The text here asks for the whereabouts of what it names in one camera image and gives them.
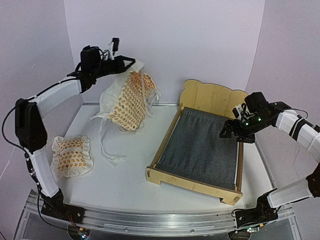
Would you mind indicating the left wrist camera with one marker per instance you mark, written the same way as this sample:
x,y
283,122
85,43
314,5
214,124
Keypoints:
x,y
114,45

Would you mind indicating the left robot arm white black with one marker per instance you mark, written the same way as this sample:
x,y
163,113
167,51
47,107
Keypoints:
x,y
29,113

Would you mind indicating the small duck print pillow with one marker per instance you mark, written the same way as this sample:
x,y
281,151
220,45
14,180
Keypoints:
x,y
71,157

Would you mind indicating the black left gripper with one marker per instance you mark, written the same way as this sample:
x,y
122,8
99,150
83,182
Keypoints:
x,y
119,61

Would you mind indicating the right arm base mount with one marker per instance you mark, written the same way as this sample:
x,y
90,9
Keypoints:
x,y
263,213

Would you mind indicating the grey bed mat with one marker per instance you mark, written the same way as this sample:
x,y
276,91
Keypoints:
x,y
195,150

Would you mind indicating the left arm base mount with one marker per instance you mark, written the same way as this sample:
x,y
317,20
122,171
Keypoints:
x,y
56,208

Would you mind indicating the wooden pet bed frame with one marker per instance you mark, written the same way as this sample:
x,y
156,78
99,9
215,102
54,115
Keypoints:
x,y
211,98

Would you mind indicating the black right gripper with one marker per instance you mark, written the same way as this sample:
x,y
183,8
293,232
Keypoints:
x,y
228,125

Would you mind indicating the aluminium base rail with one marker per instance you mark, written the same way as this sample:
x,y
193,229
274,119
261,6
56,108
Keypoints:
x,y
92,223

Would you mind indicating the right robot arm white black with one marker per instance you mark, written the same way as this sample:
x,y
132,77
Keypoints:
x,y
306,135

